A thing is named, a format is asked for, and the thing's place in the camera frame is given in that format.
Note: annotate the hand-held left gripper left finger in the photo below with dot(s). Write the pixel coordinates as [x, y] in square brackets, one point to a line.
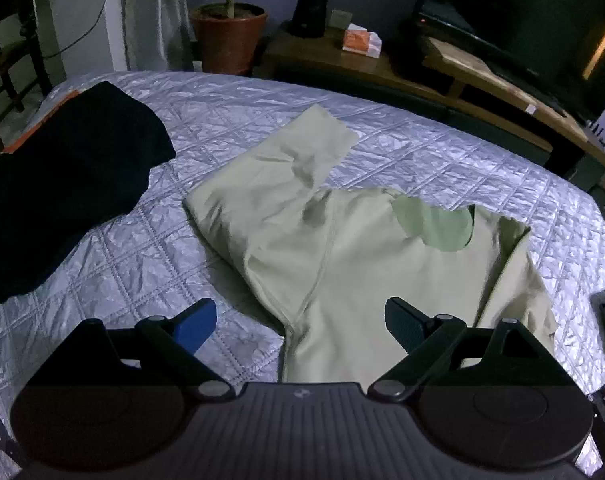
[198, 322]

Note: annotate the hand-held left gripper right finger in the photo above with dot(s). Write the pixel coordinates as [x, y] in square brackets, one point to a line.
[403, 321]

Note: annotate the pale green sweatshirt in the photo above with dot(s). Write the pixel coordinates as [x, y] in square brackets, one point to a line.
[342, 270]

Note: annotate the black garment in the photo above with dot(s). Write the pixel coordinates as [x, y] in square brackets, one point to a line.
[67, 175]

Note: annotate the light wooden bench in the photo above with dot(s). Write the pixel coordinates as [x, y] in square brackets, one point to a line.
[487, 77]

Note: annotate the dark wooden low cabinet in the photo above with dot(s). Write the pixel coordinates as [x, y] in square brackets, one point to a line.
[332, 67]

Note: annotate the orange tissue pack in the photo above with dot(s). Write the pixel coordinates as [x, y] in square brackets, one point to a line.
[361, 41]

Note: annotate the terracotta potted plant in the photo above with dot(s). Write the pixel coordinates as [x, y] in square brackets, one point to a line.
[227, 40]

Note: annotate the small grey box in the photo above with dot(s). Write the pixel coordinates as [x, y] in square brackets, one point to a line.
[339, 18]

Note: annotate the pale curtain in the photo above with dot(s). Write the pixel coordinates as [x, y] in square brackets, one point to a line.
[157, 10]

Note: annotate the black television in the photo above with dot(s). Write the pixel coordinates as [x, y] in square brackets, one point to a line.
[512, 15]

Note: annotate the wooden chair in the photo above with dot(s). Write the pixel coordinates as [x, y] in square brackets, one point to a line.
[12, 55]

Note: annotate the black speaker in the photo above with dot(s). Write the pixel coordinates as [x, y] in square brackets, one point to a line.
[308, 5]

